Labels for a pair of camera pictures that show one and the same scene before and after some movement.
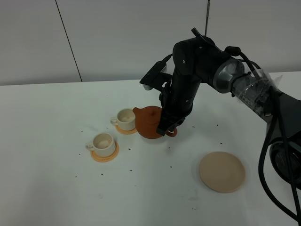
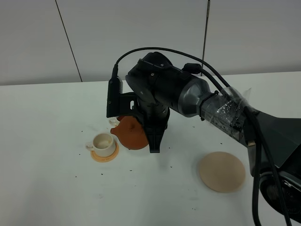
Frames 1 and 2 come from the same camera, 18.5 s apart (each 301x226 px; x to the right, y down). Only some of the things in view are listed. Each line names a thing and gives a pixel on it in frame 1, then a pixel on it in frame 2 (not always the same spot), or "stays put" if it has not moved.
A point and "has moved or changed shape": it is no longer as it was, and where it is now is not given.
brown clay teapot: (147, 121) has moved or changed shape
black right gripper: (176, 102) → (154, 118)
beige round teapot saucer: (222, 172) stays put
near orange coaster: (104, 159) stays put
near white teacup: (103, 145) stays put
